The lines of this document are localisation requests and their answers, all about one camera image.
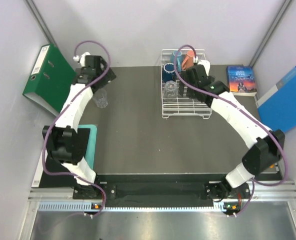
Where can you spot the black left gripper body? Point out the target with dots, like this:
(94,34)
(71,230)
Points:
(109,77)

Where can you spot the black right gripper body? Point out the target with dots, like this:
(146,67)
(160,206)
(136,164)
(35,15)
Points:
(185,78)

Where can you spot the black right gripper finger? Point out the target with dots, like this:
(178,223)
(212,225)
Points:
(190,93)
(181,90)

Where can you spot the clear heavy-base glass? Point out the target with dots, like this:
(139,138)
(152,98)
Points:
(170,91)

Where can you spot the clear faceted plastic cup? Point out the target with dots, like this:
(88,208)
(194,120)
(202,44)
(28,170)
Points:
(100,98)

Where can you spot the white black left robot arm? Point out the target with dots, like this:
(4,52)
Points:
(64,146)

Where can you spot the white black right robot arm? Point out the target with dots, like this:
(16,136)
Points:
(265,146)

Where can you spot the orange mug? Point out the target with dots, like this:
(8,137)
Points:
(189,60)

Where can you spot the dark blue mug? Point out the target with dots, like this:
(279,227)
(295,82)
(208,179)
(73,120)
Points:
(168,72)

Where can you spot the teal mug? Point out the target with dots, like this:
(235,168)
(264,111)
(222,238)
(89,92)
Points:
(177,59)

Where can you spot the Jane Eyre paperback book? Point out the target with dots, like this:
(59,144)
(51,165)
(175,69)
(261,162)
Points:
(241,80)

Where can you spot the green lever arch binder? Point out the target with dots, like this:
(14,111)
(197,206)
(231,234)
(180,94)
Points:
(49,82)

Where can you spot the blue folder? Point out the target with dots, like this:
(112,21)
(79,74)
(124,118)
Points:
(277,107)

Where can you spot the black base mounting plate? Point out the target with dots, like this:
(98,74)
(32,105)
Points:
(200,190)

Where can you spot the black notebook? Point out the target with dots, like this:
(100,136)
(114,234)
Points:
(43,180)

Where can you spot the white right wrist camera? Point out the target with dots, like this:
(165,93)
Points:
(205,63)

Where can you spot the white wire dish rack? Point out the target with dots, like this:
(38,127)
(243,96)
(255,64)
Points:
(182,106)

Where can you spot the aluminium frame rail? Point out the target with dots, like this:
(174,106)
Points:
(284,192)

